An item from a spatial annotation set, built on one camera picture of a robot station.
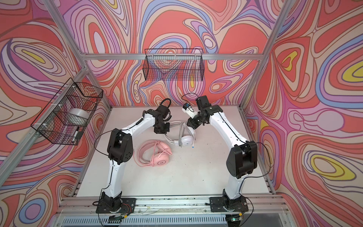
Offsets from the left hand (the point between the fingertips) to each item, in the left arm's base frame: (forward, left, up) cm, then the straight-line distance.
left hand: (169, 131), depth 97 cm
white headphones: (-8, -12, +6) cm, 16 cm away
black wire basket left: (-8, +54, +23) cm, 59 cm away
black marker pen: (-14, +47, +19) cm, 52 cm away
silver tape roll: (-10, +43, +27) cm, 52 cm away
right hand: (-4, -15, +12) cm, 19 cm away
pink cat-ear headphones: (-14, +11, -6) cm, 19 cm away
